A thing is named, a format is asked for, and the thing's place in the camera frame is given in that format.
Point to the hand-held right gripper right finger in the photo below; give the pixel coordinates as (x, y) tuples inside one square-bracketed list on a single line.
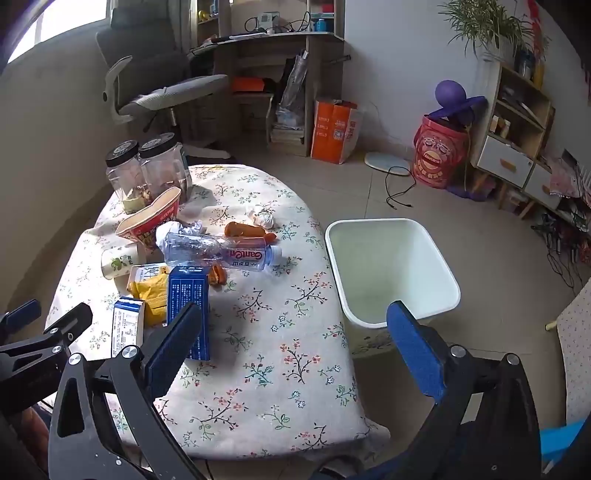
[(415, 355)]

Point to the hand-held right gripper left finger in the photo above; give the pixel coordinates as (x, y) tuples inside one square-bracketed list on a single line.
[(173, 350)]

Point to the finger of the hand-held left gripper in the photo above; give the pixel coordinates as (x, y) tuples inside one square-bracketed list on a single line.
[(69, 323), (21, 311)]

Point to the tall blue box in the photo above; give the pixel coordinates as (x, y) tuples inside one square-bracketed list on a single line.
[(189, 286)]

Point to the orange brown snack wrapper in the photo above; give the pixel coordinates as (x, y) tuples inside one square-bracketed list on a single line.
[(217, 274)]

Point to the white plastic bin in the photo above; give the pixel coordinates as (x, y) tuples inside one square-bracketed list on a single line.
[(388, 267)]

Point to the clear plastic bottle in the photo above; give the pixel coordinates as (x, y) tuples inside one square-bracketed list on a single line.
[(231, 254)]

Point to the red snack wrapper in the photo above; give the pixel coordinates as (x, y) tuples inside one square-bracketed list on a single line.
[(147, 221)]

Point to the small blue white box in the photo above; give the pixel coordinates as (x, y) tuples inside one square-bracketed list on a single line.
[(127, 323)]

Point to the yellow snack packet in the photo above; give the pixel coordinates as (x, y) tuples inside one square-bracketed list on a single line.
[(150, 295)]

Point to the small white paper cup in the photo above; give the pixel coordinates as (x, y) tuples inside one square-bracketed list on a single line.
[(117, 263)]

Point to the white carton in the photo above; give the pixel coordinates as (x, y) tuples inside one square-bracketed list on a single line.
[(145, 271)]

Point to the floral tablecloth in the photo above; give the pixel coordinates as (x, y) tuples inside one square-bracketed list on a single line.
[(277, 346)]

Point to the clear jar with black lid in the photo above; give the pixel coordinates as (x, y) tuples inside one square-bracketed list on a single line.
[(124, 180)]

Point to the crumpled tissue wrapper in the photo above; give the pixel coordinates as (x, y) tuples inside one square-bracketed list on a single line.
[(263, 217)]

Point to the floral cushioned chair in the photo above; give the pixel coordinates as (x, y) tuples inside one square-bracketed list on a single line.
[(577, 350)]

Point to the blue plastic item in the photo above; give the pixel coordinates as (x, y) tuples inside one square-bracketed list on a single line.
[(561, 443)]

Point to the purple cloth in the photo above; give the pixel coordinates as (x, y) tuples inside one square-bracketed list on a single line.
[(466, 191)]

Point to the clear plastic bag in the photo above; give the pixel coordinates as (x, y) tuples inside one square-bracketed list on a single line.
[(166, 170), (293, 87)]

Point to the white round disc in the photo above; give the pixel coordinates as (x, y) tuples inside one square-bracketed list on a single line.
[(383, 161)]

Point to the red gift bag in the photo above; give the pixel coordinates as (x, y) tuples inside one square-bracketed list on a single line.
[(438, 157)]

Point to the wooden cabinet with drawers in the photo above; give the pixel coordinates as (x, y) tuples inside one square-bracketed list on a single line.
[(503, 161)]

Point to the pink printed cloth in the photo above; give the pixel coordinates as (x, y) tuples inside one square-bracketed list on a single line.
[(568, 175)]

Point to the orange cardboard box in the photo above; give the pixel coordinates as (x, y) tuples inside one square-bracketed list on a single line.
[(330, 134)]

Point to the grey office chair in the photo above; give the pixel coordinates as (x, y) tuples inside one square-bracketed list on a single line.
[(175, 92)]

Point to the purple ball toy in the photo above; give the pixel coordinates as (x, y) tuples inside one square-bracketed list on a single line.
[(448, 92)]

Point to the orange cloth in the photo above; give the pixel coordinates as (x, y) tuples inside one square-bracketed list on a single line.
[(247, 84)]

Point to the wooden desk with shelves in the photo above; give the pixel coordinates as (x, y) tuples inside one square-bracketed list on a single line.
[(318, 60)]

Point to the green potted plant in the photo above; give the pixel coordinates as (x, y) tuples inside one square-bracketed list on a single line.
[(480, 23)]

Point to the red paper wall decoration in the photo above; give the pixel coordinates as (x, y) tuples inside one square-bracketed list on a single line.
[(535, 14)]

